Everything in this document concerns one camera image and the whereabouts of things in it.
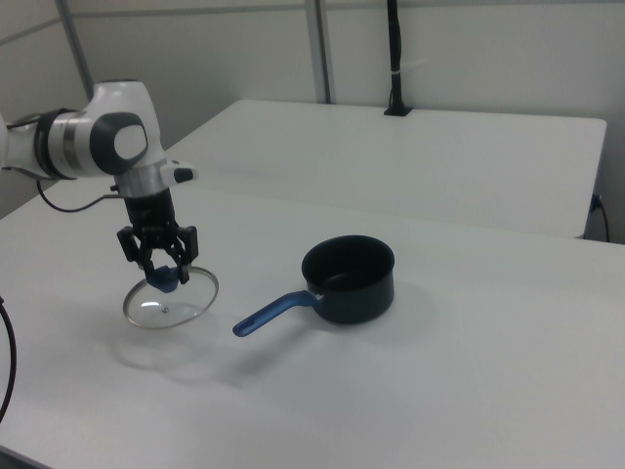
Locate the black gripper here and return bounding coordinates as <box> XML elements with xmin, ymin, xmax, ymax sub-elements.
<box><xmin>115</xmin><ymin>191</ymin><xmax>200</xmax><ymax>285</ymax></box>

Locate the glass lid with blue knob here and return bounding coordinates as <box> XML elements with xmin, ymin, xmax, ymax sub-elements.
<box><xmin>121</xmin><ymin>263</ymin><xmax>220</xmax><ymax>330</ymax></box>

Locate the white side table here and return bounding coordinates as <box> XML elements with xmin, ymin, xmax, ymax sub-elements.
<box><xmin>160</xmin><ymin>100</ymin><xmax>608</xmax><ymax>240</ymax></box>

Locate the black cable on robot arm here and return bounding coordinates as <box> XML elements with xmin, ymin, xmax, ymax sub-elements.
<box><xmin>36</xmin><ymin>180</ymin><xmax>121</xmax><ymax>214</ymax></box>

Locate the thick black looping cable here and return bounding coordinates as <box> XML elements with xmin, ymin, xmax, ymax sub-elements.
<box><xmin>0</xmin><ymin>295</ymin><xmax>19</xmax><ymax>421</ymax></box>

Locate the dark saucepan with blue handle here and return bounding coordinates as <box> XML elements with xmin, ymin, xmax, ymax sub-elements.
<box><xmin>231</xmin><ymin>234</ymin><xmax>396</xmax><ymax>339</ymax></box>

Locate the black camera pole, white band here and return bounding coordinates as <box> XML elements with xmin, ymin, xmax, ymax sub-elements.
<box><xmin>383</xmin><ymin>0</ymin><xmax>415</xmax><ymax>117</ymax></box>

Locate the black cable with blue plug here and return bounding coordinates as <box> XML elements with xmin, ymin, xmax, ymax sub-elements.
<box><xmin>590</xmin><ymin>193</ymin><xmax>611</xmax><ymax>241</ymax></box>

